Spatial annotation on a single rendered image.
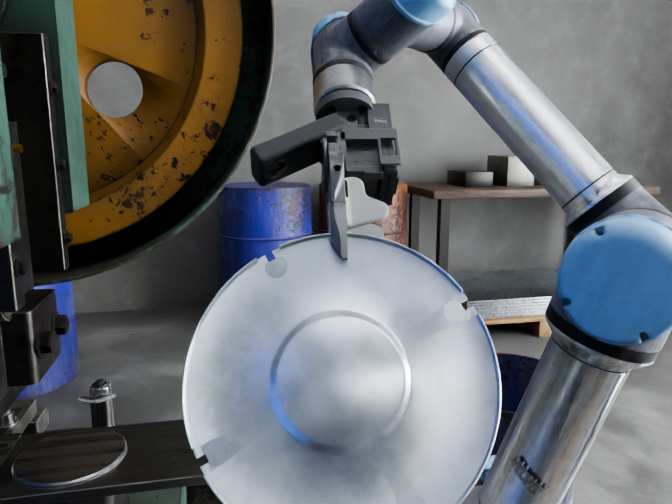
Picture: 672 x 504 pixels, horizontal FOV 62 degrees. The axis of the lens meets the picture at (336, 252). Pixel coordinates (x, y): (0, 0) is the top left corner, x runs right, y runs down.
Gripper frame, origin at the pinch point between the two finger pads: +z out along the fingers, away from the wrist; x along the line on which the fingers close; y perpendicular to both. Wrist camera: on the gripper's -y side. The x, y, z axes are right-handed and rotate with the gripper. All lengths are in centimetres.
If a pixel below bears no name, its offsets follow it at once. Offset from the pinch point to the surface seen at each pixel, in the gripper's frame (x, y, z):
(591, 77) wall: 225, 221, -306
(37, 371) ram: 11.5, -31.5, 7.0
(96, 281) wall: 289, -140, -171
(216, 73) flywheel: 15, -17, -46
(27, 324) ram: 7.4, -31.8, 3.5
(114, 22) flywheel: 10, -33, -52
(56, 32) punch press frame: -4.0, -32.0, -29.2
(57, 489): 19.3, -30.0, 17.4
